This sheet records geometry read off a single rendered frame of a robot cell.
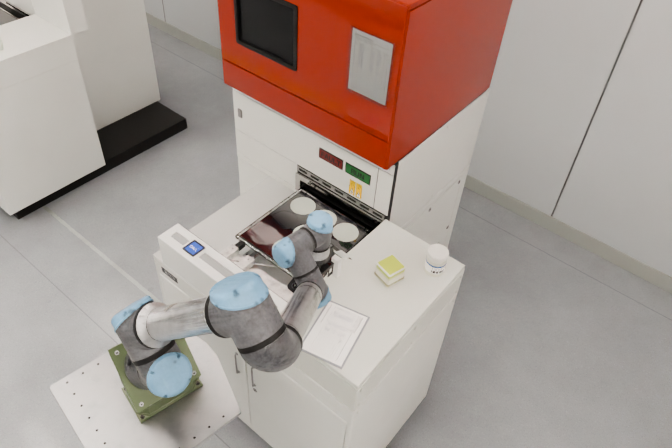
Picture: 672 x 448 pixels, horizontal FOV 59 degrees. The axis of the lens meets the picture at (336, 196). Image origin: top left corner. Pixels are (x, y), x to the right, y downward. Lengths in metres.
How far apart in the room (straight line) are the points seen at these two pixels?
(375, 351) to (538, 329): 1.59
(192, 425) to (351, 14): 1.31
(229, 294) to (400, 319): 0.80
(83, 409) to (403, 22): 1.47
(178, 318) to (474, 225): 2.55
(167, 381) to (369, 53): 1.09
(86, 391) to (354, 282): 0.89
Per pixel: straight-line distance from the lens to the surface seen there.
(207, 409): 1.93
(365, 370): 1.81
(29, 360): 3.21
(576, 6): 3.21
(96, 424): 1.97
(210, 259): 2.09
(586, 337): 3.38
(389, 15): 1.77
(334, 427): 2.08
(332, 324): 1.89
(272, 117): 2.39
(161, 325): 1.51
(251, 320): 1.27
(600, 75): 3.28
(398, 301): 1.97
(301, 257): 1.64
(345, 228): 2.26
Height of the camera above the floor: 2.50
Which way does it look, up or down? 42 degrees down
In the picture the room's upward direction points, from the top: 4 degrees clockwise
